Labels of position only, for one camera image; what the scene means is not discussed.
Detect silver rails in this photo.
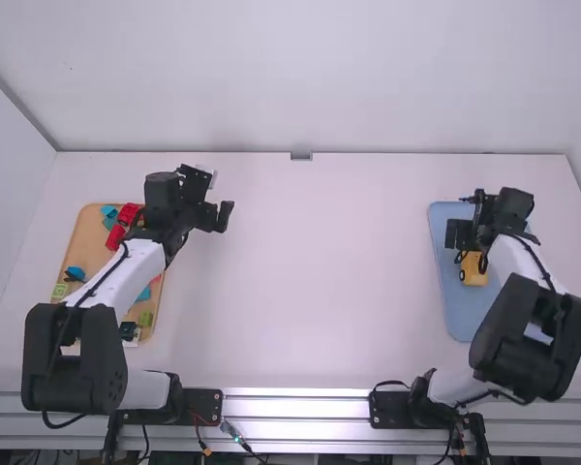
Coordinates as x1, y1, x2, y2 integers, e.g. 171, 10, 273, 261
0, 386, 581, 450

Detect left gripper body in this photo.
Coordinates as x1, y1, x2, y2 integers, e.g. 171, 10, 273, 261
175, 163, 220, 233

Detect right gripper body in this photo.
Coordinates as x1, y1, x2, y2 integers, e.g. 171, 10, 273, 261
444, 189, 503, 253

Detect black cable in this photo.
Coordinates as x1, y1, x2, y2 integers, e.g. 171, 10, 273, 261
371, 378, 413, 396
40, 406, 116, 432

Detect red and black wire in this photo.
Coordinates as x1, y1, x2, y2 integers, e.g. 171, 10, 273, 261
187, 408, 215, 457

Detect red toy brick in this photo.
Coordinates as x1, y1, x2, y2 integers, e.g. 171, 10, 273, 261
116, 202, 145, 227
106, 224, 128, 251

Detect blue mat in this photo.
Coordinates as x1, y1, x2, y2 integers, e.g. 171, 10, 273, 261
426, 200, 535, 343

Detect tan tray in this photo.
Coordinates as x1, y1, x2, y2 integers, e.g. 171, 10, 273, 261
49, 201, 168, 347

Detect yellow toy car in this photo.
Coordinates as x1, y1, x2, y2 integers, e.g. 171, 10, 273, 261
458, 250, 491, 289

